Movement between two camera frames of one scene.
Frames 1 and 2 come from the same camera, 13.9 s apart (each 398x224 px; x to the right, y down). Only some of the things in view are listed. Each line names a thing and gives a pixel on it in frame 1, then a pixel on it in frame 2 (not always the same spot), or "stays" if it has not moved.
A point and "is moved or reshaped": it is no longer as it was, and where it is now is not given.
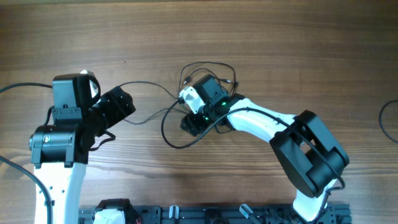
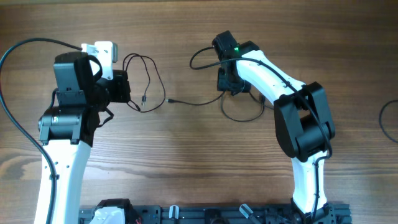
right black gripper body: (189, 123) -> (226, 82)
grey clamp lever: (171, 211) stays
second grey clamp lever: (243, 211) stays
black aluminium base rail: (221, 214) stays
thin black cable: (157, 114) -> (162, 83)
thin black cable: (208, 62) is moved or reshaped
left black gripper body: (109, 111) -> (115, 91)
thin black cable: (380, 122) stays
